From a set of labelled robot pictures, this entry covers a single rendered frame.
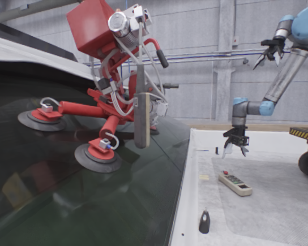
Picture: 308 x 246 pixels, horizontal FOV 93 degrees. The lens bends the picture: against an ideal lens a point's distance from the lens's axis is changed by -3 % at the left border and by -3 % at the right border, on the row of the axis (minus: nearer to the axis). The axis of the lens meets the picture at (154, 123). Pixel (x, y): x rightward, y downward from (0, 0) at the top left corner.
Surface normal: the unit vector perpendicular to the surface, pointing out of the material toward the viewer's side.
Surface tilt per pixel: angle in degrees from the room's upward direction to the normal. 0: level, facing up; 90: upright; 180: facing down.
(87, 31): 90
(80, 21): 90
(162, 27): 90
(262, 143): 90
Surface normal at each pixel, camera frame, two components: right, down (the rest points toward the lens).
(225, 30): -0.27, 0.13
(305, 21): -0.83, 0.10
